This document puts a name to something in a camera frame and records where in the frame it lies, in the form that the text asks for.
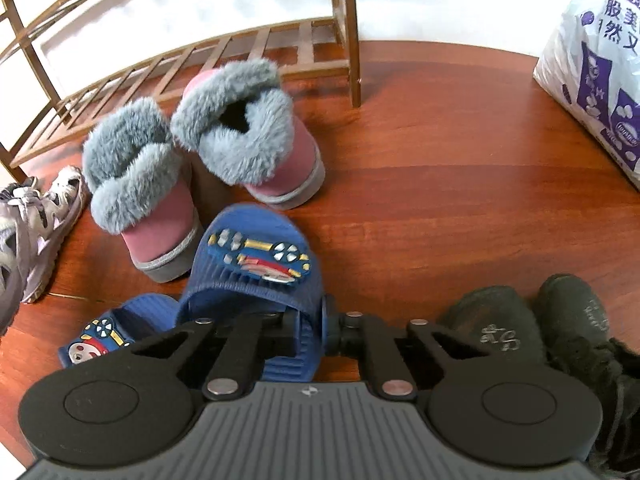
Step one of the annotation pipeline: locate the black child's sneaker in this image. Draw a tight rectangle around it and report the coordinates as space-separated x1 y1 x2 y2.
537 273 640 478
439 285 547 367

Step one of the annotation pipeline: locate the pink boot grey fur cuff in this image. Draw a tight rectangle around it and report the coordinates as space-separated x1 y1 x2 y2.
171 57 326 211
81 97 202 283

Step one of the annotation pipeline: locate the blue car-patch slipper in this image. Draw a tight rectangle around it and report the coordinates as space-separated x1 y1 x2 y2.
175 202 327 383
56 294 180 372

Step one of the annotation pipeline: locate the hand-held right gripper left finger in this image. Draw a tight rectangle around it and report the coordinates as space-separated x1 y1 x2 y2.
165 310 303 401

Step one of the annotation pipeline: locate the purple mesh sneaker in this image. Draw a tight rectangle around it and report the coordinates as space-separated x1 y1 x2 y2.
0 165 92 335

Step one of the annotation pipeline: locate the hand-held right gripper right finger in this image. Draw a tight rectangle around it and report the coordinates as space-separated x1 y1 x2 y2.
324 311 491 402

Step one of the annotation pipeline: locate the white plastic bag purple print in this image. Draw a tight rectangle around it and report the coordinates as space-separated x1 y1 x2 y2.
532 0 640 191

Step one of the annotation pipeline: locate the brown wooden shoe rack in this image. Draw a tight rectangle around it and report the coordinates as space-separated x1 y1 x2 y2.
0 0 362 183

